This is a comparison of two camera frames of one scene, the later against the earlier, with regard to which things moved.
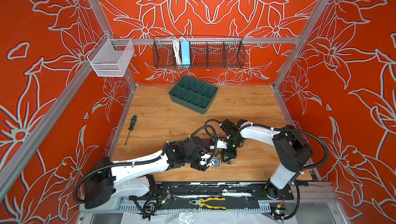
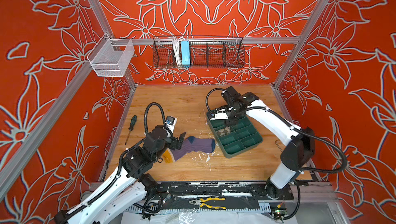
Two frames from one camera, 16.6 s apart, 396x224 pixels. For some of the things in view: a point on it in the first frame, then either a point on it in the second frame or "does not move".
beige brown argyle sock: [223, 157] to [224, 131]
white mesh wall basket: [111, 57] does not move
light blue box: [185, 52] does not move
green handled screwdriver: [131, 127] does not move
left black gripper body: [195, 158] to [171, 143]
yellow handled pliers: [199, 202] does not move
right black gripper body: [232, 145] to [232, 114]
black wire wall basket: [204, 52] does not move
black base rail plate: [219, 190] does not move
